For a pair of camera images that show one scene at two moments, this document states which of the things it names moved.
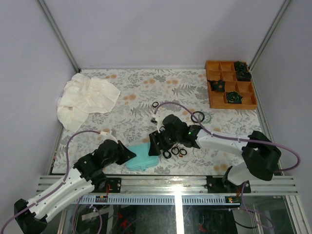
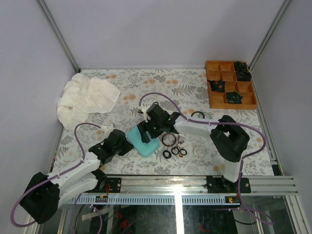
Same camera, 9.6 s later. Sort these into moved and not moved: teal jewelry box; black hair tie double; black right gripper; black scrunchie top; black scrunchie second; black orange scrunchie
Moved: black right gripper; teal jewelry box
Not moved: black orange scrunchie; black scrunchie top; black hair tie double; black scrunchie second
